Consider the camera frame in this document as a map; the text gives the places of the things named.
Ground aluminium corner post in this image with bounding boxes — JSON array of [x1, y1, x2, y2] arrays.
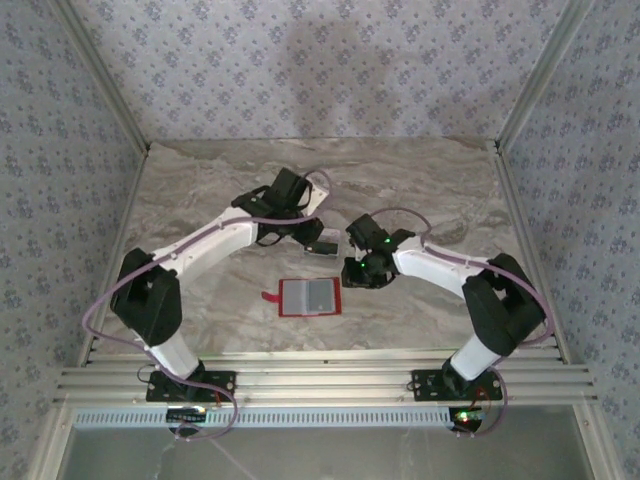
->
[[493, 0, 597, 155], [49, 0, 152, 154]]

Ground aluminium side rail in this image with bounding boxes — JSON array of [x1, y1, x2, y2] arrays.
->
[[77, 144, 152, 366], [492, 142, 572, 362]]

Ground small circuit board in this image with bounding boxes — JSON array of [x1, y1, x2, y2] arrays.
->
[[451, 406, 489, 427], [166, 405, 209, 424]]

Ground grey slotted cable duct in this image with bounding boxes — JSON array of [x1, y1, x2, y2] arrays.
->
[[72, 405, 454, 430]]

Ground red card holder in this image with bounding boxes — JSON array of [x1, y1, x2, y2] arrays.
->
[[261, 276, 344, 319]]

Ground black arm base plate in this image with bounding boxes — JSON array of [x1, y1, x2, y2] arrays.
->
[[145, 370, 237, 403], [410, 369, 503, 402]]

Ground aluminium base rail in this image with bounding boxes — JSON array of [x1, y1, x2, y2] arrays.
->
[[52, 349, 599, 406]]

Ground clear acrylic tray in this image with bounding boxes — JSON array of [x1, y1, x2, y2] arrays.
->
[[301, 227, 343, 260]]

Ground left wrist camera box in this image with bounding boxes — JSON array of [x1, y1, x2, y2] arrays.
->
[[306, 173, 333, 212]]

